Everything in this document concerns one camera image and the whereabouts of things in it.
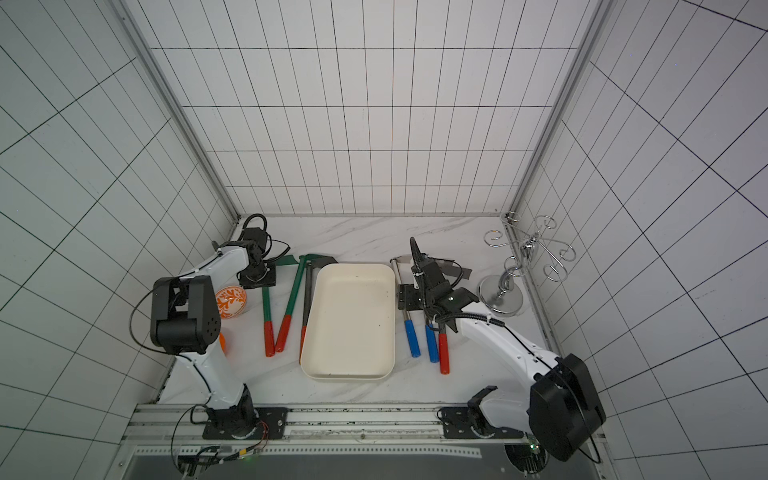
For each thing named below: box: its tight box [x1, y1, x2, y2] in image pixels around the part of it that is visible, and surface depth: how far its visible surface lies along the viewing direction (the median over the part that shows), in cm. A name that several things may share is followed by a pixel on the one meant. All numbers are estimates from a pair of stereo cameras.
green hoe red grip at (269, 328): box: [262, 287, 276, 357], surface depth 90 cm
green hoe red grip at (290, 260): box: [275, 255, 309, 353], surface depth 93 cm
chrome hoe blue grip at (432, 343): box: [425, 324, 439, 363], surface depth 86 cm
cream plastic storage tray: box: [300, 263, 396, 381], surface depth 92 cm
